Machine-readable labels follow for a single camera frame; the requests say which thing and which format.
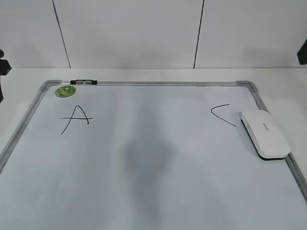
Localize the white whiteboard eraser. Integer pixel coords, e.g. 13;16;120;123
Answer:
241;110;291;160

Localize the black and silver marker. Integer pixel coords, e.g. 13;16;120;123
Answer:
61;80;98;85

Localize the round green magnet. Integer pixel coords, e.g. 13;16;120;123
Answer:
55;85;76;98

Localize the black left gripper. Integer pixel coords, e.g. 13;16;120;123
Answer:
0;49;12;103

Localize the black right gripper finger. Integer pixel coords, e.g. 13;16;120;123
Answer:
297;40;307;65

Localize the white whiteboard with grey frame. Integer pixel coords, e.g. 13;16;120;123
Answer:
0;80;307;230

